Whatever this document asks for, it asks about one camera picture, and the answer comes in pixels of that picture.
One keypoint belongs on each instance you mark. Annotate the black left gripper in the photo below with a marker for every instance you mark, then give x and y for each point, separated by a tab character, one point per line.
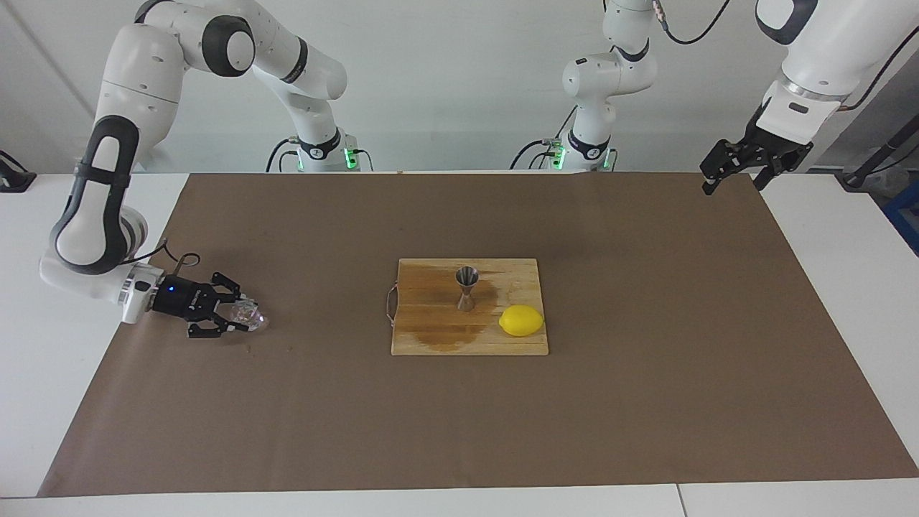
775	149

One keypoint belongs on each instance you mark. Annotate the brown paper table mat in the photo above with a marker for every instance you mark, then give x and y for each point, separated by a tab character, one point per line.
287	416

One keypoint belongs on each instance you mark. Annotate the black table clamp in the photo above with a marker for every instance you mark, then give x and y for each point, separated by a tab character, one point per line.
14	179

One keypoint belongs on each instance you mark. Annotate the blue crate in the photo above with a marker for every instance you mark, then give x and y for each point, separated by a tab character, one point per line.
906	215

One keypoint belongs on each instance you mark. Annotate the steel double jigger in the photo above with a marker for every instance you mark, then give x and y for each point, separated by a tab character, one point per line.
467	276

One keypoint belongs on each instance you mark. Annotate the wooden cutting board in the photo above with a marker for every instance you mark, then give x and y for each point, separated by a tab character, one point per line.
431	337

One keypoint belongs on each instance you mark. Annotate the black stand pole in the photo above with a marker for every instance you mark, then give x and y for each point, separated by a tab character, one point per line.
887	146

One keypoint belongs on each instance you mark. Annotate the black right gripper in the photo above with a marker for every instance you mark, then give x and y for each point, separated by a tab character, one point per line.
183	298

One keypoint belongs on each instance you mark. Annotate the small clear glass pitcher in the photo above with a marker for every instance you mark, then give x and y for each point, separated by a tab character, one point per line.
248	312

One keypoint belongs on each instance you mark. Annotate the yellow lemon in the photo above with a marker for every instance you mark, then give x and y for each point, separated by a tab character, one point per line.
520	321

